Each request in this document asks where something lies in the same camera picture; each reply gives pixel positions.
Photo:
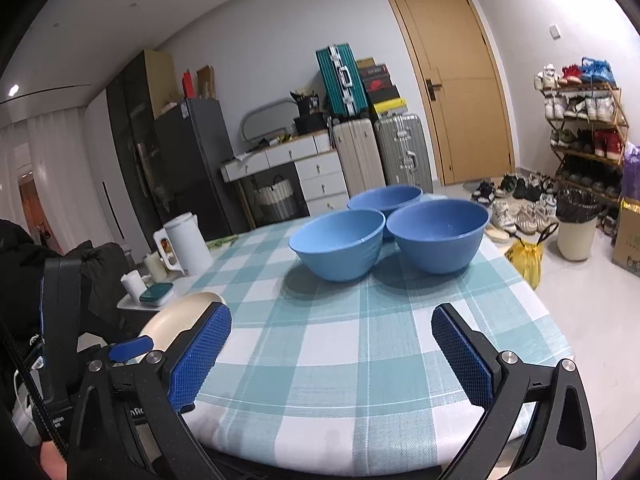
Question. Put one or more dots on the beige slipper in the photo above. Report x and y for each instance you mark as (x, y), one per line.
(497, 234)

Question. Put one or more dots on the yellow plastic bag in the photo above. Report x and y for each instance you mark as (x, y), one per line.
(527, 260)

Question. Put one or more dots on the grey white woven basket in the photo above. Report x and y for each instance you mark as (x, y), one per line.
(277, 202)

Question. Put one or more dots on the white bin black liner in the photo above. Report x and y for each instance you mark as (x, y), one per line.
(577, 230)

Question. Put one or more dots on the shelved shoes collection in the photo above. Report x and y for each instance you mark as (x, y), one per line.
(580, 107)

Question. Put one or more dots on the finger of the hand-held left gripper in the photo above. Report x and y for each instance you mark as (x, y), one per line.
(131, 349)

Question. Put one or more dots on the teal white checked tablecloth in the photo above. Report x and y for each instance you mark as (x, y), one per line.
(350, 340)

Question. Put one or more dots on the black bag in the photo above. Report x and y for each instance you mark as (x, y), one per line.
(310, 122)

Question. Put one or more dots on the wooden door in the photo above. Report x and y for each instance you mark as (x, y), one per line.
(450, 85)

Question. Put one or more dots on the white drawer dresser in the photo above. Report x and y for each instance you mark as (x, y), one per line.
(320, 175)

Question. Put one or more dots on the teal suitcase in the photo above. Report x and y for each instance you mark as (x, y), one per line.
(340, 80)

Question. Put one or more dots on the brown cardboard carton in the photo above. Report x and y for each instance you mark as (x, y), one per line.
(205, 82)

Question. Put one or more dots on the wooden shoe rack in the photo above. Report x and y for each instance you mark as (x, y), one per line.
(620, 125)

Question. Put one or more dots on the beige suitcase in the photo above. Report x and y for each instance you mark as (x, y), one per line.
(357, 160)

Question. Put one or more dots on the purple bag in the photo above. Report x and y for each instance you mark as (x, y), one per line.
(631, 170)

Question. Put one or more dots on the plain black shoe box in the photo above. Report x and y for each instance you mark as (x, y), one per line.
(384, 96)

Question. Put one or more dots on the dark glass wardrobe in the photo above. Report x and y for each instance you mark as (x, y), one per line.
(135, 135)

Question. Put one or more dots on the cream round plate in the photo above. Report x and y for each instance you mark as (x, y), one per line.
(170, 320)

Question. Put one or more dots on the oval mirror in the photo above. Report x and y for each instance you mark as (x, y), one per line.
(265, 120)

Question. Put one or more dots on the black shoe box red print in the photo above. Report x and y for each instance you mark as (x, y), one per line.
(376, 80)

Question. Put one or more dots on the white light switch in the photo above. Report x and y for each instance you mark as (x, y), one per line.
(554, 32)

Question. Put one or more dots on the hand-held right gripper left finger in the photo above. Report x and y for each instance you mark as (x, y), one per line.
(200, 355)

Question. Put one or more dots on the blue bowl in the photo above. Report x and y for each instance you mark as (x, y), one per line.
(340, 245)
(440, 235)
(385, 197)

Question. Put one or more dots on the teal flat box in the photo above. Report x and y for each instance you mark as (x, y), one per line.
(156, 292)

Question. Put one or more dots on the silver suitcase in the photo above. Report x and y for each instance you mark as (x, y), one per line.
(405, 150)

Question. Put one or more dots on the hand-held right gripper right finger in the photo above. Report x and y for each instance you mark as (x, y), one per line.
(465, 355)

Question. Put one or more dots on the yellow black shoe box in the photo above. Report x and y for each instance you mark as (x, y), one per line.
(389, 109)

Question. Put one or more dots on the person's left hand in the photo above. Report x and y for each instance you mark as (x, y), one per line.
(54, 462)

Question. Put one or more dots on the white jar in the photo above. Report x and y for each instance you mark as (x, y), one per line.
(155, 267)

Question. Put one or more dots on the white curtain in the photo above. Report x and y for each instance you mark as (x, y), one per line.
(55, 170)

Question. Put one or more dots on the white cup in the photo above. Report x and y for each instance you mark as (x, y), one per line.
(134, 285)

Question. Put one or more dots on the white electric kettle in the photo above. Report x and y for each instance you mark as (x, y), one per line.
(187, 247)

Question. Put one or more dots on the dark grey fridge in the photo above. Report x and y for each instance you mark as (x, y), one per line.
(200, 160)

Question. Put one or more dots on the cardboard box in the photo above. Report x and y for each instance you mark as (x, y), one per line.
(627, 245)

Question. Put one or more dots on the white wardrobe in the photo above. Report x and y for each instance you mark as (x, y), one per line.
(102, 150)

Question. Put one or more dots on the black puffy jacket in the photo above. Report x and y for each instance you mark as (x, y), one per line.
(20, 270)

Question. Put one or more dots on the green packet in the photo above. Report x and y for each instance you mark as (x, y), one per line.
(223, 243)

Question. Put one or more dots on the group of loose sneakers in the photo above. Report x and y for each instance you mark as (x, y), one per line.
(520, 205)

